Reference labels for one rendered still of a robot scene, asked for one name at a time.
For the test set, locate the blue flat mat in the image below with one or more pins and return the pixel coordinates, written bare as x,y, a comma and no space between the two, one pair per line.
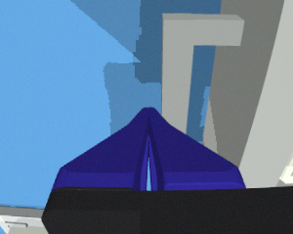
74,72

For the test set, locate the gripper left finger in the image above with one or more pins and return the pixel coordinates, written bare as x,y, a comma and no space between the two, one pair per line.
117,161

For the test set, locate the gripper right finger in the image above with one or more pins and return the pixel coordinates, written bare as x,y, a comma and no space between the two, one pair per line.
178,162

